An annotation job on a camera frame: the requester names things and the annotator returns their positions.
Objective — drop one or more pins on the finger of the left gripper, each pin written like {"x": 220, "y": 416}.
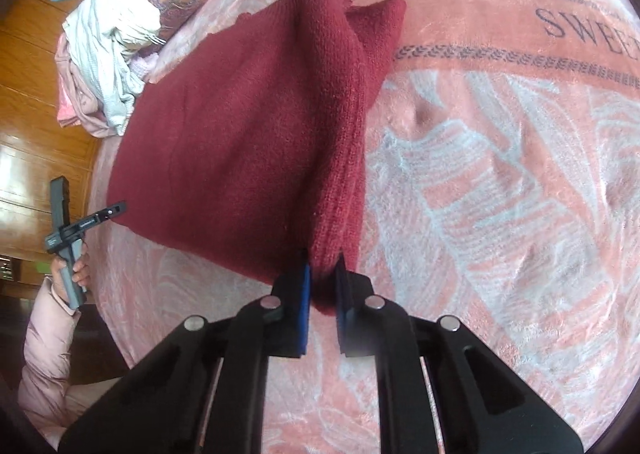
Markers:
{"x": 106, "y": 214}

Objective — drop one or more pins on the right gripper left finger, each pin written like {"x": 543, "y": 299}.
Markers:
{"x": 202, "y": 389}

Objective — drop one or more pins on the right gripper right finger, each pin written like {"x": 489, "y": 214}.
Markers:
{"x": 440, "y": 388}

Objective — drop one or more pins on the dark red knit sweater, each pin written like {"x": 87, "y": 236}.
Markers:
{"x": 250, "y": 152}

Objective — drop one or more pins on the person's left hand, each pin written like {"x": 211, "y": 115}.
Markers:
{"x": 80, "y": 273}

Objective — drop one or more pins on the light pink garment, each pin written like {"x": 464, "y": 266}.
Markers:
{"x": 77, "y": 104}

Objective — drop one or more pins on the pink padded jacket sleeve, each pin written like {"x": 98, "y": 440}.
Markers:
{"x": 45, "y": 394}

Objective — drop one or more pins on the white blue striped garment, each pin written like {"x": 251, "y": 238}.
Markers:
{"x": 103, "y": 37}

